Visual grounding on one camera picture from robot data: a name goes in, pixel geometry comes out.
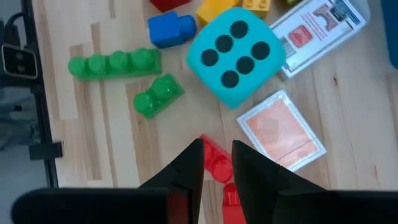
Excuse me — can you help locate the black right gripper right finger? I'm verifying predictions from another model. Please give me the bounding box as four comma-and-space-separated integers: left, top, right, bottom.
231, 139, 398, 224

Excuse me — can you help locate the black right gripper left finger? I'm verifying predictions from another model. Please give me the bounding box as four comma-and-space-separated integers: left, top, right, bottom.
11, 138, 205, 224

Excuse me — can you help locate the red studded toy block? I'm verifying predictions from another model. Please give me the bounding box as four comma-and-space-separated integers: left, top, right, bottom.
198, 134, 234, 185
221, 182, 247, 224

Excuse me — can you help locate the green two-stud block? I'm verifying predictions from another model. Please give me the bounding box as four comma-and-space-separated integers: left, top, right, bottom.
133, 73, 185, 119

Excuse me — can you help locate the cyan foam die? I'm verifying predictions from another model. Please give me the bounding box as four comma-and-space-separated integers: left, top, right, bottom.
185, 7, 287, 110

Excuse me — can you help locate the green four-stud block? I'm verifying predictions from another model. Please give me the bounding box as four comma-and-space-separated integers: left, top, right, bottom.
67, 47, 163, 82

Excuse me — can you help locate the blue block with peg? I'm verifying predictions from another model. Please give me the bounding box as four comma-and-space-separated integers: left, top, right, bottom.
147, 11, 198, 49

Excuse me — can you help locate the yellow block with peg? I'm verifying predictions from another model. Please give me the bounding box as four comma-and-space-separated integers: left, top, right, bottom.
196, 0, 241, 27

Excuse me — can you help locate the red sloped brick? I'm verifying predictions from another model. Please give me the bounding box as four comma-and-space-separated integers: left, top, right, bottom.
149, 0, 192, 14

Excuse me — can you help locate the yellow brick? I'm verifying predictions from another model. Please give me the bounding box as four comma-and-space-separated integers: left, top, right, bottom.
242, 0, 272, 19

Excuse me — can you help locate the orange-backed card deck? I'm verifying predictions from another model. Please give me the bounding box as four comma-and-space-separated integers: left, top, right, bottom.
236, 90, 328, 173

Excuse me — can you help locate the black table clamp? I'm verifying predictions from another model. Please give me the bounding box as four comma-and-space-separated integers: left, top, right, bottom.
29, 141, 65, 161

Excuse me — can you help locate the card deck in clear case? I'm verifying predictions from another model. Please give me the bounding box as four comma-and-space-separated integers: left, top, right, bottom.
269, 0, 368, 79

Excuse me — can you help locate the black aluminium table frame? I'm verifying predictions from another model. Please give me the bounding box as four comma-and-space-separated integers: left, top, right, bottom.
21, 0, 60, 189

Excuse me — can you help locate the black box with silver frame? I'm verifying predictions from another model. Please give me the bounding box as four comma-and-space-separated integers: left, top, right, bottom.
1, 43, 39, 80

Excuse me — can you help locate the black cable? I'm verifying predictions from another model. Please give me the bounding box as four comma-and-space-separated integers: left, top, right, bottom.
4, 11, 26, 45

